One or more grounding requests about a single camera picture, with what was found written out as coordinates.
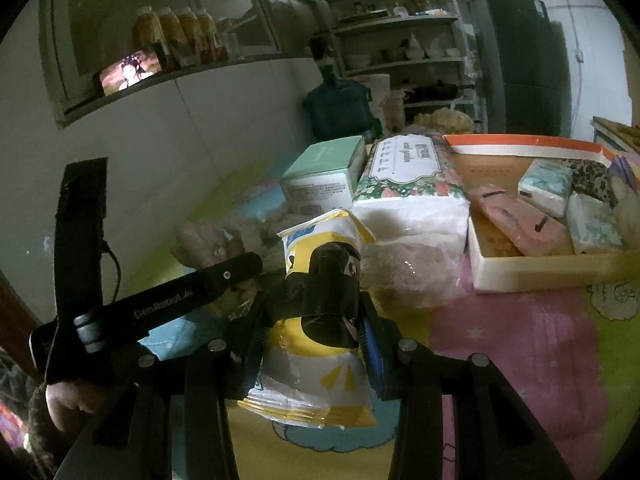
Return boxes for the yellow penguin snack bag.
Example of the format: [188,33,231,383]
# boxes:
[239,209,378,429]

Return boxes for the cream floral cloth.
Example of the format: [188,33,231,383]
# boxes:
[170,204,310,273]

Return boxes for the clear plastic bag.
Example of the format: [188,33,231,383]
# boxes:
[360,233,466,312]

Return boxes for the pink pouch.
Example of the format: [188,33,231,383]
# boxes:
[468,184,570,257]

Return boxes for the green floral tissue pack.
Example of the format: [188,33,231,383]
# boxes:
[518,158,573,219]

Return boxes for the leopard print cloth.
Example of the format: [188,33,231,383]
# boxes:
[562,159,613,205]

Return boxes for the person left hand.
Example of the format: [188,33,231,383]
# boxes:
[46,382,104,434]

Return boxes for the colourful cartoon bed sheet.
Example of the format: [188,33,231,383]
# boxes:
[114,148,640,480]

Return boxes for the large floral tissue pack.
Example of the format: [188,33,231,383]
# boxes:
[352,130,470,243]

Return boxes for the mint green box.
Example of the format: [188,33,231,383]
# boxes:
[280,136,367,217]

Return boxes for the orange rimmed cardboard tray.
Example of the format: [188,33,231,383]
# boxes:
[446,133,639,292]

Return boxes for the phone showing video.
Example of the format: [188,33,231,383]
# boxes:
[99,49,163,96]

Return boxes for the amber jars on sill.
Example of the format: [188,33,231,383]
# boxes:
[132,6,230,70]

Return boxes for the kitchen counter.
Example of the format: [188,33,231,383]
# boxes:
[592,116,640,154]

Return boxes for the dark refrigerator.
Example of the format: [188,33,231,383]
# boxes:
[470,0,567,136]

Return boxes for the metal shelving rack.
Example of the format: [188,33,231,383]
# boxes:
[322,0,482,125]

